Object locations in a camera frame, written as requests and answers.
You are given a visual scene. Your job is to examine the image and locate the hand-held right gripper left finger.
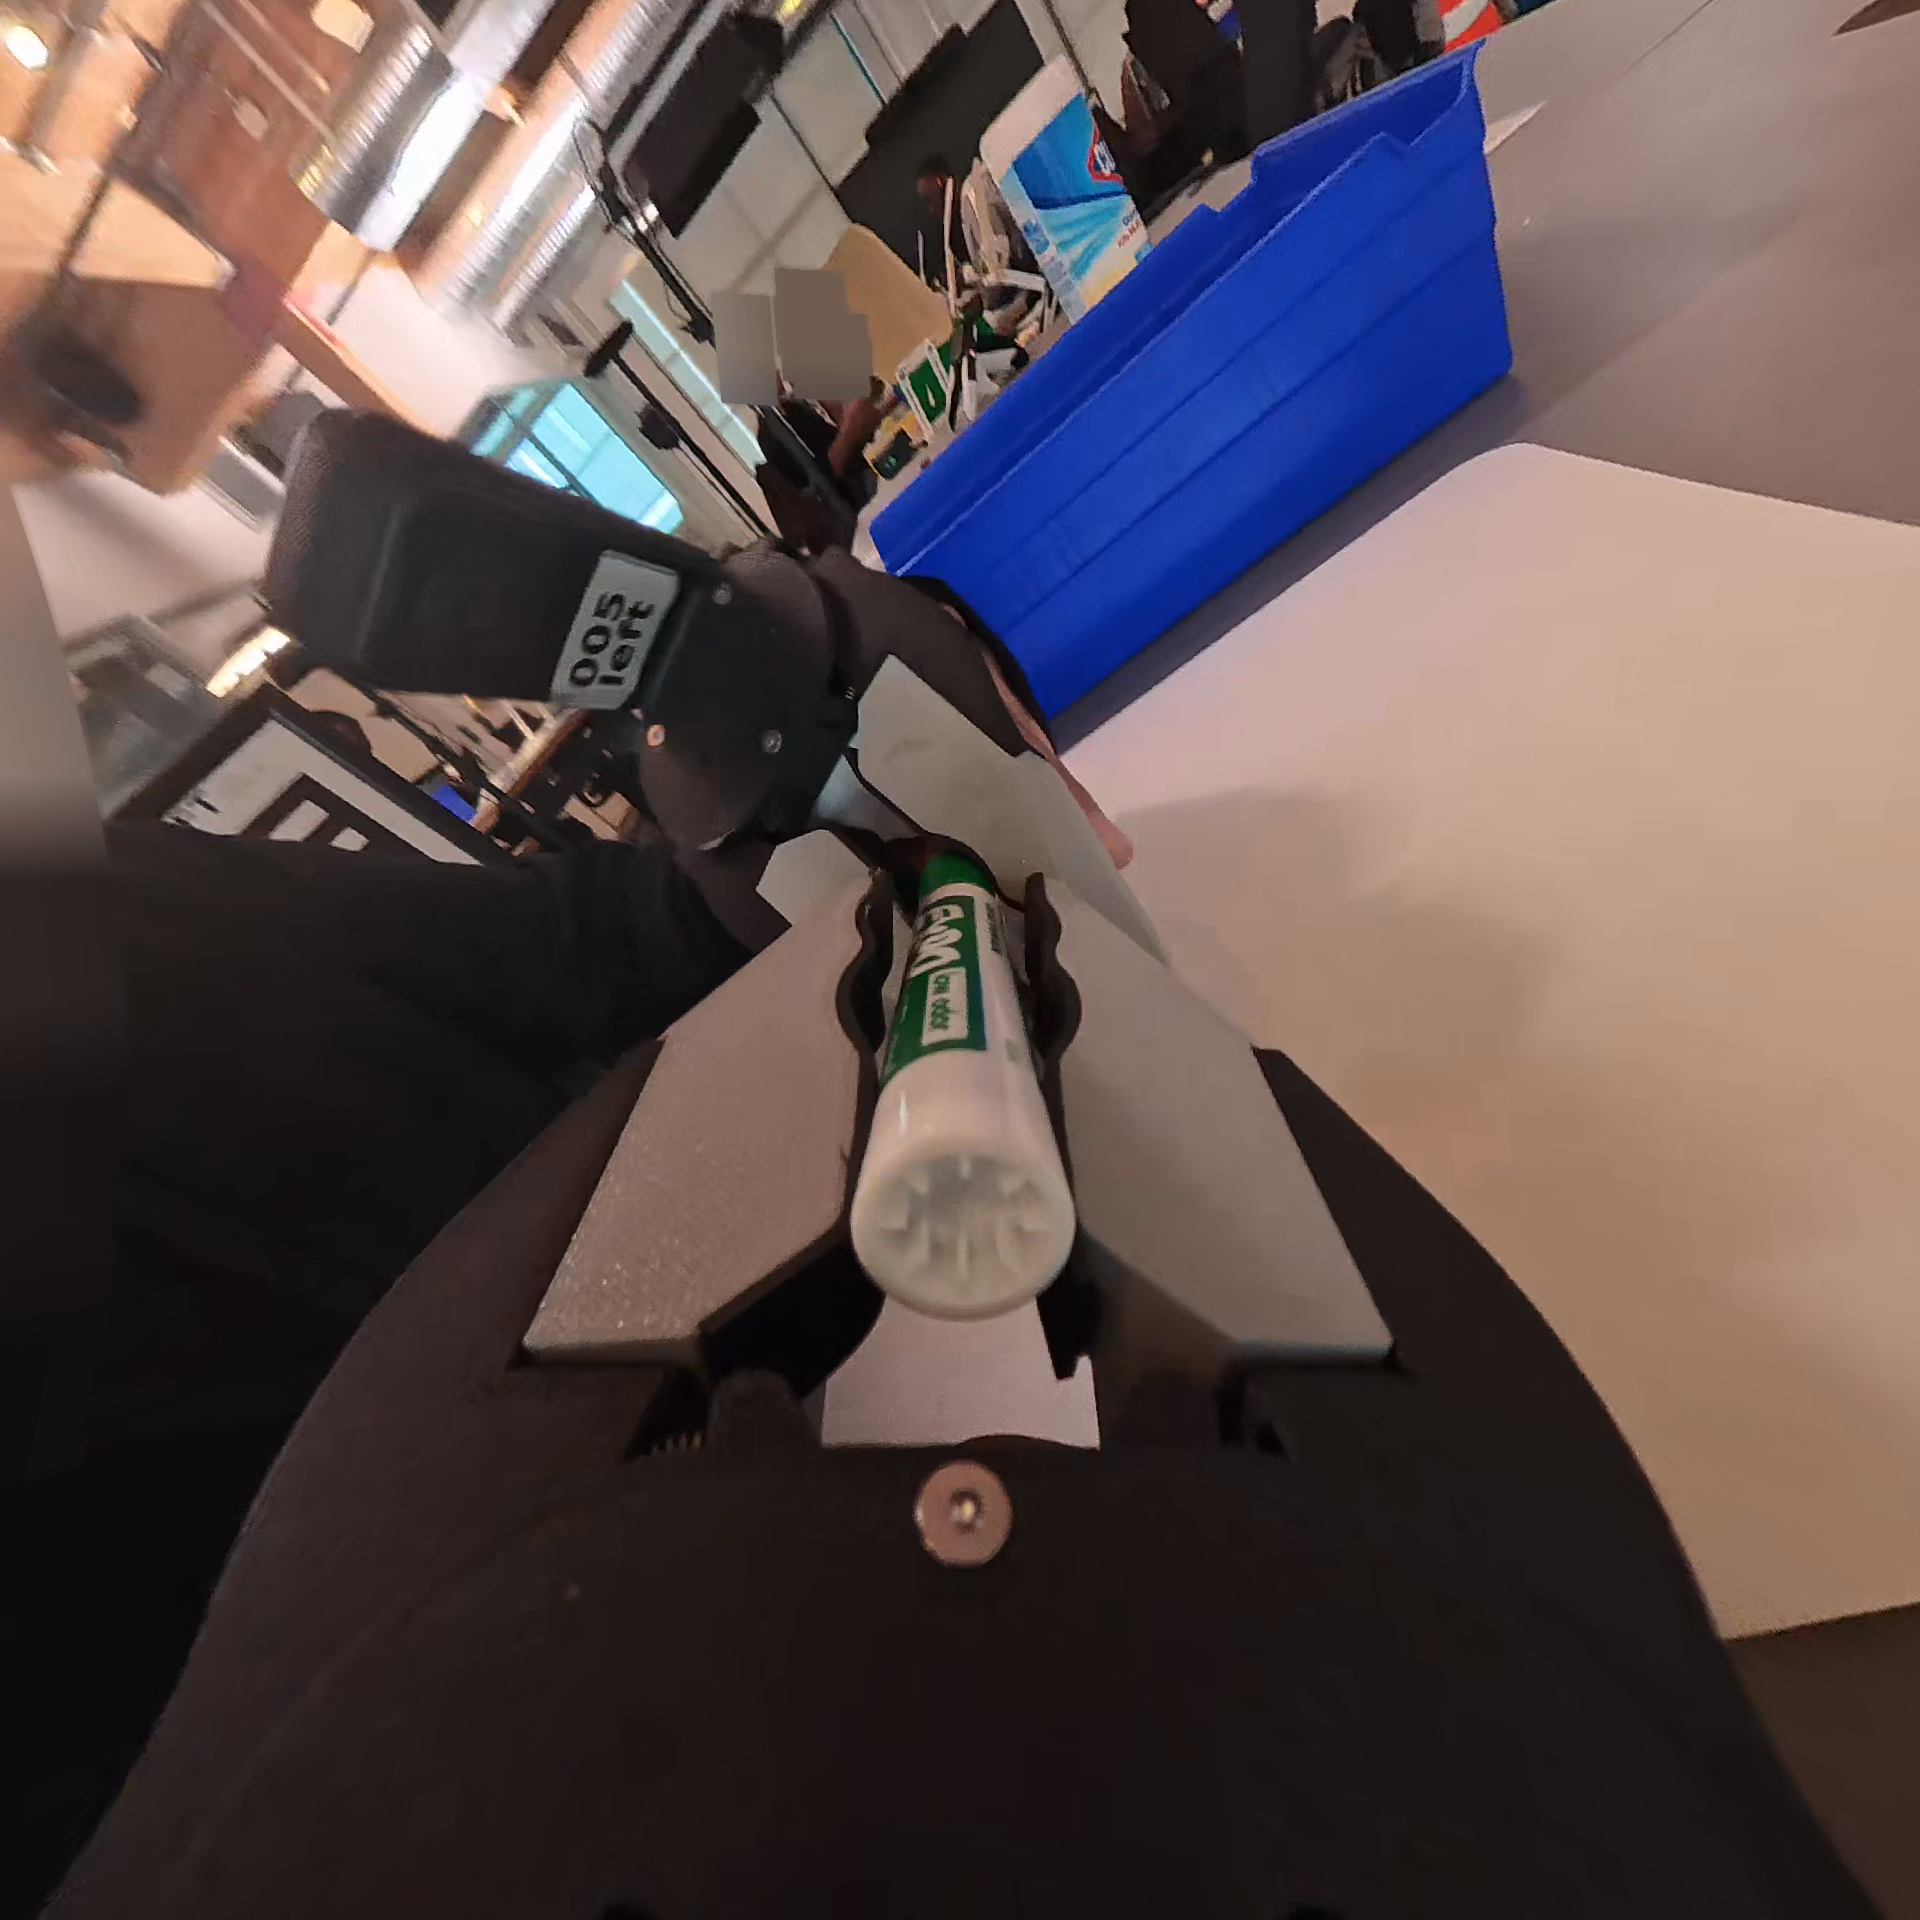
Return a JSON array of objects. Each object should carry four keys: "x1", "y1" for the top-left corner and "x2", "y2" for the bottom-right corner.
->
[{"x1": 522, "y1": 871, "x2": 888, "y2": 1367}]

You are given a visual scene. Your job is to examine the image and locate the large blue plastic bin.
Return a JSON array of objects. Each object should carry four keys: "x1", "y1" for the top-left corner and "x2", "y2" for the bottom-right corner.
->
[{"x1": 871, "y1": 42, "x2": 1513, "y2": 723}]

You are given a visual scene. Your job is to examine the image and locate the wipes canister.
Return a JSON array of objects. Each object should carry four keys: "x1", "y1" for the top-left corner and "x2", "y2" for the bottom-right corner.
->
[{"x1": 978, "y1": 57, "x2": 1154, "y2": 325}]

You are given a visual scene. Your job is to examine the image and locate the person's left forearm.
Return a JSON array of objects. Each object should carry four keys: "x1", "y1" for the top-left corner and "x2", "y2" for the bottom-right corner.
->
[{"x1": 0, "y1": 824, "x2": 790, "y2": 1143}]

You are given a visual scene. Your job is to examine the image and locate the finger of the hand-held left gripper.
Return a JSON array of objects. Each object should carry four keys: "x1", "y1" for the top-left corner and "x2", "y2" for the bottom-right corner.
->
[
  {"x1": 853, "y1": 655, "x2": 1168, "y2": 962},
  {"x1": 757, "y1": 833, "x2": 903, "y2": 921}
]

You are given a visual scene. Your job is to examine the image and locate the black light box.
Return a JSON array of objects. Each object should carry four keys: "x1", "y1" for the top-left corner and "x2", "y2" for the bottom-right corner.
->
[{"x1": 622, "y1": 17, "x2": 785, "y2": 242}]

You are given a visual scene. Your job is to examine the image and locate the large black white tag sign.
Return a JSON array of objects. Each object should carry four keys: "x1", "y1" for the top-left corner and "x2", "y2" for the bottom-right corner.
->
[{"x1": 112, "y1": 697, "x2": 506, "y2": 868}]

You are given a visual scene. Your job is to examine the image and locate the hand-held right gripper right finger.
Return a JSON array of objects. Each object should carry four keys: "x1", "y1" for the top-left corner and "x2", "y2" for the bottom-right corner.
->
[{"x1": 1025, "y1": 874, "x2": 1394, "y2": 1378}]

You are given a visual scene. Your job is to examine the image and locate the tan board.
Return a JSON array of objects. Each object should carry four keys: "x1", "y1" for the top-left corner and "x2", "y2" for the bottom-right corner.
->
[{"x1": 826, "y1": 225, "x2": 957, "y2": 367}]

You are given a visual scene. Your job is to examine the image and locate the black tripod stand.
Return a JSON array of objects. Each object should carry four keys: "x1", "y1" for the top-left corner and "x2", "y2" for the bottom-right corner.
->
[{"x1": 576, "y1": 119, "x2": 783, "y2": 543}]

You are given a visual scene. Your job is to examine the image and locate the white dry-erase marker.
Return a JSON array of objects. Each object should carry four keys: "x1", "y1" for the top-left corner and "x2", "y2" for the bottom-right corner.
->
[{"x1": 851, "y1": 853, "x2": 1080, "y2": 1322}]

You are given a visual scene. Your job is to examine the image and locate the white whiteboard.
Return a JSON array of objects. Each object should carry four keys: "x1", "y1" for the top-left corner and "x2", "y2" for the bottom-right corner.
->
[{"x1": 757, "y1": 439, "x2": 1920, "y2": 1642}]

